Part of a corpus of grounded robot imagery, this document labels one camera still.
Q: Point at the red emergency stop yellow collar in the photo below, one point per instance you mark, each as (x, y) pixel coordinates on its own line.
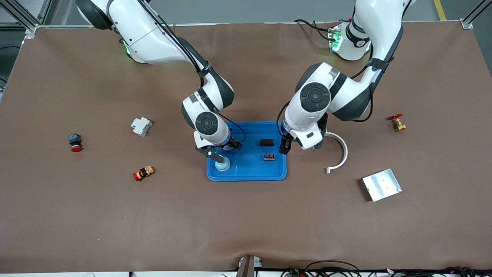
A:
(144, 173)

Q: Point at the white circuit breaker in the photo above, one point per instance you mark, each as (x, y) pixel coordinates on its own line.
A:
(141, 126)

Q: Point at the aluminium frame profile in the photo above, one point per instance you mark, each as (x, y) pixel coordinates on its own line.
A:
(21, 13)
(466, 24)

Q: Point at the brown table cover sheet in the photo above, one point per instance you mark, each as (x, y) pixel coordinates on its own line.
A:
(246, 223)

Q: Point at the light blue call bell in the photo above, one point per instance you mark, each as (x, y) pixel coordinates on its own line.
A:
(223, 166)

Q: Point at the dark brown cylindrical capacitor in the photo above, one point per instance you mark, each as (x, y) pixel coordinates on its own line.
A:
(266, 142)

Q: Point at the white curved plastic bracket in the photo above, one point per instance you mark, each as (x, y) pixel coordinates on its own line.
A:
(344, 152)

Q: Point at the red push button black body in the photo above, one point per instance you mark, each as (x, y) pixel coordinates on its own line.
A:
(75, 140)

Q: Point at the blue plastic tray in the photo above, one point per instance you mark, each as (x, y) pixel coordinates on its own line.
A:
(250, 171)

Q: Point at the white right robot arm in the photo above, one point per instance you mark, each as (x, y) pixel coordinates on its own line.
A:
(153, 38)

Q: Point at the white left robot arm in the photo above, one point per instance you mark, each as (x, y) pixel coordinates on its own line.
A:
(346, 92)

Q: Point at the silver metal plate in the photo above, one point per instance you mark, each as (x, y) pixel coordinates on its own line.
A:
(382, 185)

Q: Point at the grey camera post bracket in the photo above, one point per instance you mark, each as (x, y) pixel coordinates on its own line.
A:
(246, 269)

